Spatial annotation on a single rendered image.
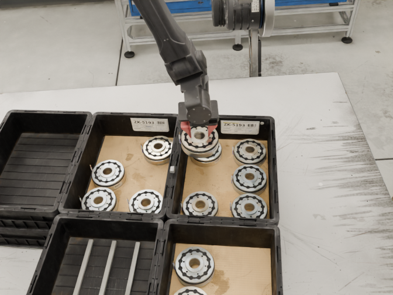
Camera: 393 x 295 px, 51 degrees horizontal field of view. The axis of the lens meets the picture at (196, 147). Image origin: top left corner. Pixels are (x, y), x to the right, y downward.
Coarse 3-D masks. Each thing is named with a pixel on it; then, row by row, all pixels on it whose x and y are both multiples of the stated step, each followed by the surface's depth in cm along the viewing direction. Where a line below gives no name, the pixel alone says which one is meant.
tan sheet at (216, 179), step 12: (228, 144) 139; (264, 144) 138; (228, 156) 135; (192, 168) 133; (204, 168) 133; (216, 168) 132; (228, 168) 132; (264, 168) 131; (192, 180) 130; (204, 180) 129; (216, 180) 129; (228, 180) 129; (192, 192) 127; (216, 192) 126; (228, 192) 126; (264, 192) 125; (228, 204) 123; (228, 216) 120
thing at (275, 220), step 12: (180, 132) 130; (180, 144) 127; (180, 156) 124; (276, 156) 121; (276, 168) 118; (276, 180) 116; (276, 192) 113; (168, 204) 112; (276, 204) 110; (168, 216) 110; (180, 216) 110; (192, 216) 109; (204, 216) 109; (216, 216) 109; (276, 216) 108
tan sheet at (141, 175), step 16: (112, 144) 142; (128, 144) 141; (128, 160) 137; (144, 160) 136; (128, 176) 132; (144, 176) 132; (160, 176) 131; (128, 192) 128; (160, 192) 127; (128, 208) 124
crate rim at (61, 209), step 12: (84, 144) 129; (168, 168) 121; (72, 180) 119; (168, 180) 118; (168, 192) 115; (60, 204) 114; (120, 216) 111; (132, 216) 110; (144, 216) 110; (156, 216) 110
